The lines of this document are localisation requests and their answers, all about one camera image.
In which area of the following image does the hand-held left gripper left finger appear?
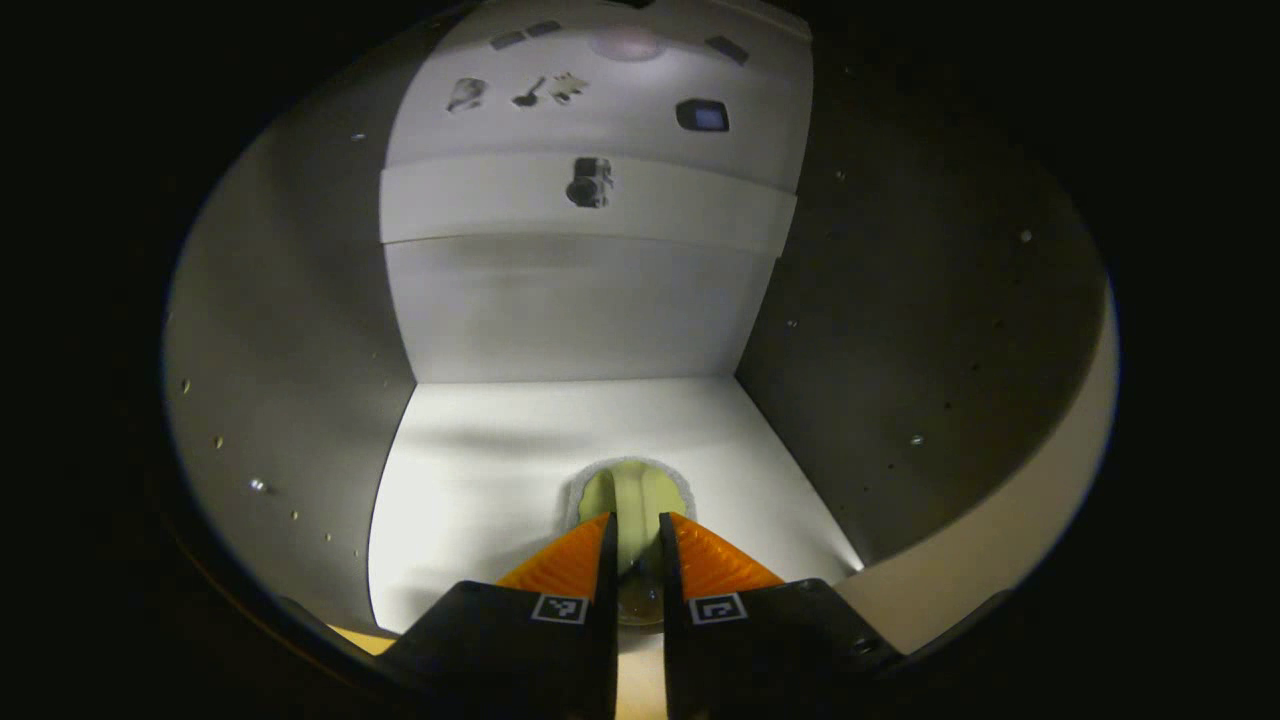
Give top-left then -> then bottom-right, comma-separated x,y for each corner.
376,511 -> 620,720

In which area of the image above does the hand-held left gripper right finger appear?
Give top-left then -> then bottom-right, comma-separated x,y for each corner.
657,511 -> 908,720

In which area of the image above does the dark grey cabinet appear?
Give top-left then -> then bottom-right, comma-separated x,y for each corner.
160,0 -> 1111,691

